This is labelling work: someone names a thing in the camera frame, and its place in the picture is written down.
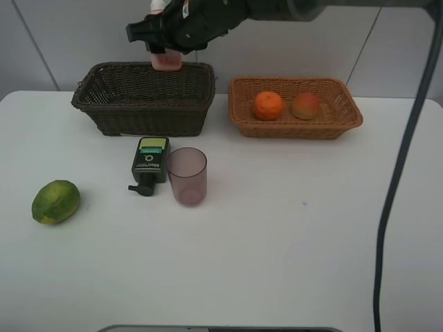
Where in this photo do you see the orange wicker basket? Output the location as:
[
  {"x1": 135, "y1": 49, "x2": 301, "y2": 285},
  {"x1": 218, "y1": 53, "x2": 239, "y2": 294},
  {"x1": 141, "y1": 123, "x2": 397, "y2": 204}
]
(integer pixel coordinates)
[{"x1": 228, "y1": 77, "x2": 363, "y2": 140}]

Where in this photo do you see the pink detergent bottle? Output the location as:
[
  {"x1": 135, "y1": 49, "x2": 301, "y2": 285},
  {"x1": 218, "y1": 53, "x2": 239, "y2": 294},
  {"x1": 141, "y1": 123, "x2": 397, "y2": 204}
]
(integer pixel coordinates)
[{"x1": 149, "y1": 0, "x2": 182, "y2": 71}]

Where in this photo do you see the translucent purple cup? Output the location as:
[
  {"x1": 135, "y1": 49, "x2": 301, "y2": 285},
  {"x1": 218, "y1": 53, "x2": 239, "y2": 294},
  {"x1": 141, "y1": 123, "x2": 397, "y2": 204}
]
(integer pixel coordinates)
[{"x1": 166, "y1": 147, "x2": 208, "y2": 206}]

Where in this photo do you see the black green pump bottle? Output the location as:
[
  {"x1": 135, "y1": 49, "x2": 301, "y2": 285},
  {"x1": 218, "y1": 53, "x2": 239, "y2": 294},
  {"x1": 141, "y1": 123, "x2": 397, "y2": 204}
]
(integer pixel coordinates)
[{"x1": 128, "y1": 137, "x2": 170, "y2": 196}]

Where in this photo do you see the dark brown wicker basket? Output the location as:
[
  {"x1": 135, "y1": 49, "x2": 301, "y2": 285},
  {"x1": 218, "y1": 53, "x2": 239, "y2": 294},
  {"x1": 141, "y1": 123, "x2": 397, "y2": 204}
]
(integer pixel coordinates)
[{"x1": 71, "y1": 62, "x2": 215, "y2": 137}]

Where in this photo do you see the green mango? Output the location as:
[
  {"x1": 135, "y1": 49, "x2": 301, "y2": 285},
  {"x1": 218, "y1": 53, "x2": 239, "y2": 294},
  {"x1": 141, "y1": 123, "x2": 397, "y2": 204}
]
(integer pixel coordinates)
[{"x1": 31, "y1": 180, "x2": 80, "y2": 225}]

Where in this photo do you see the orange tangerine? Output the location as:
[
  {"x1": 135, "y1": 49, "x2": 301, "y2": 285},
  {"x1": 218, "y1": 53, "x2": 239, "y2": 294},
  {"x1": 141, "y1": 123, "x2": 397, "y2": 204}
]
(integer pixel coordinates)
[{"x1": 253, "y1": 91, "x2": 284, "y2": 121}]

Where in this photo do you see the red yellow peach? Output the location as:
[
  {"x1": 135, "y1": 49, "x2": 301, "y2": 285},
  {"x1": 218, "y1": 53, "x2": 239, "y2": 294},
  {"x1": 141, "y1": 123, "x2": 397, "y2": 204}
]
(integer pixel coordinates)
[{"x1": 291, "y1": 92, "x2": 321, "y2": 120}]

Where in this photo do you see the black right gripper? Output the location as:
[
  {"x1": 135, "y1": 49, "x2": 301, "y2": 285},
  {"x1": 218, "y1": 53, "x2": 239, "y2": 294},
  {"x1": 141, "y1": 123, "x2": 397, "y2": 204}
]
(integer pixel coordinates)
[{"x1": 126, "y1": 0, "x2": 248, "y2": 55}]

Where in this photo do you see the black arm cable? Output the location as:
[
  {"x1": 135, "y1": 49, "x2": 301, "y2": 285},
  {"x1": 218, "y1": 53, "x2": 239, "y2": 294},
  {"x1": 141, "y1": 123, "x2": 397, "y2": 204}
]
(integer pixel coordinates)
[{"x1": 372, "y1": 20, "x2": 443, "y2": 332}]

